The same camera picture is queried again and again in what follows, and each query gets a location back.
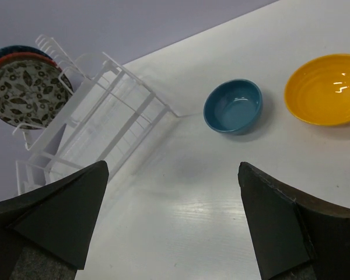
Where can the teal blue bowl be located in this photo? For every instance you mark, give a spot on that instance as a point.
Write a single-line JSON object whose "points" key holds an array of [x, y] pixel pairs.
{"points": [[234, 107]]}

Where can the black white floral bowl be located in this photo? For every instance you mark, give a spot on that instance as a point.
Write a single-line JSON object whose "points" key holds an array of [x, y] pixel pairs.
{"points": [[32, 91]]}

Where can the orange red patterned bowl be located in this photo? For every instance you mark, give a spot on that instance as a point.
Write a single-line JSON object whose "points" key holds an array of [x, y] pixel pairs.
{"points": [[25, 56]]}

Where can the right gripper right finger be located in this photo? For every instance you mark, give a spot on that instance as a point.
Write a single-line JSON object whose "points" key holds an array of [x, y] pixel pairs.
{"points": [[295, 235]]}

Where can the blue triangle pattern bowl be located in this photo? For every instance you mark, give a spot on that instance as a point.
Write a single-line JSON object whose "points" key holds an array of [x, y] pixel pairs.
{"points": [[20, 49]]}

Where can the white wire dish rack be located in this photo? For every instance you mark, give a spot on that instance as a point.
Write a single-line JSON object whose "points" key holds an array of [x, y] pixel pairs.
{"points": [[108, 116]]}

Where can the yellow bowl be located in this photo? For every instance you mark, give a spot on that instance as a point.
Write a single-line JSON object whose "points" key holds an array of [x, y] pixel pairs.
{"points": [[318, 92]]}

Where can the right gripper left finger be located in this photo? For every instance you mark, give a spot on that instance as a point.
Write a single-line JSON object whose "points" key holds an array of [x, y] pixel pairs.
{"points": [[46, 233]]}

